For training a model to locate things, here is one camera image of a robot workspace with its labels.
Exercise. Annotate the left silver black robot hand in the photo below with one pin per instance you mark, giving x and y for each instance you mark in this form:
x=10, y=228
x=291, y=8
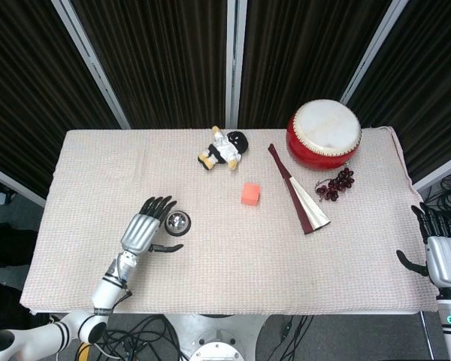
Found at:
x=140, y=230

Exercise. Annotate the orange foam cube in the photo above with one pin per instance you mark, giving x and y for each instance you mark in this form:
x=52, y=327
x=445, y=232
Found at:
x=250, y=194

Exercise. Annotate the person in black clothing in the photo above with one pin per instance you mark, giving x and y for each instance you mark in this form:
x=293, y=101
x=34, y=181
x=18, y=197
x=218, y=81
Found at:
x=2, y=270

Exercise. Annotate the folded fan with maroon ribs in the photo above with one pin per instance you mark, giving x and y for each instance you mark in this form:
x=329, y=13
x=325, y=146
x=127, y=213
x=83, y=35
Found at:
x=300, y=192

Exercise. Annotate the plush doll with black head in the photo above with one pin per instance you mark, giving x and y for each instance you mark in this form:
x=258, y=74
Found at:
x=224, y=149

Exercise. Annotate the dark red grape bunch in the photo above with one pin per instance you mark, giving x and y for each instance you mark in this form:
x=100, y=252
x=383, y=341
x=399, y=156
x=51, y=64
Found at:
x=336, y=185

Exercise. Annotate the beige woven tablecloth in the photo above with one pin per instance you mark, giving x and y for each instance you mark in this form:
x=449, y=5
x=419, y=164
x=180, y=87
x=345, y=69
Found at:
x=225, y=263

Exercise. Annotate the white partition frame post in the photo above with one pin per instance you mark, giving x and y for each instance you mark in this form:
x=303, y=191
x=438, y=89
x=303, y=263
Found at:
x=236, y=62
x=370, y=50
x=92, y=64

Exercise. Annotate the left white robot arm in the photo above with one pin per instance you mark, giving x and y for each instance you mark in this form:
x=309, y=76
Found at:
x=97, y=297

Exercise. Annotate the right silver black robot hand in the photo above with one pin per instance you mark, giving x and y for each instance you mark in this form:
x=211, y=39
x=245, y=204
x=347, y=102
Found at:
x=441, y=255

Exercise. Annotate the red drum with white skin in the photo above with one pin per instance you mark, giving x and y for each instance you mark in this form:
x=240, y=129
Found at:
x=323, y=135

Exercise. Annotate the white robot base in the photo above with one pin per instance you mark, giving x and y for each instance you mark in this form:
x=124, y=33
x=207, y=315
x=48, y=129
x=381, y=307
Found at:
x=215, y=344

